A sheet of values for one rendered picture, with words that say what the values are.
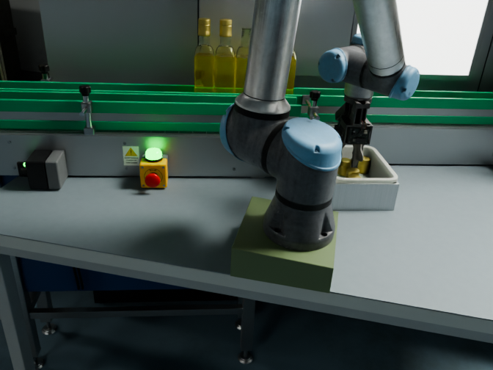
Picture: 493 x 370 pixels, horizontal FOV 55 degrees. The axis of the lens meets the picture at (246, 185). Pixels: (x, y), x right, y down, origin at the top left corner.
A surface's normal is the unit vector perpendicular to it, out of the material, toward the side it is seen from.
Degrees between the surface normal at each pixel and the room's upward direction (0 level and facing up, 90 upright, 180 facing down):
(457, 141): 90
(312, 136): 11
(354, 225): 0
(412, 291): 0
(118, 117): 90
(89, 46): 90
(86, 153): 90
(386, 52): 119
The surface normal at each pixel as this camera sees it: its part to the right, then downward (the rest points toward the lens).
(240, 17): 0.08, 0.47
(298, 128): 0.17, -0.79
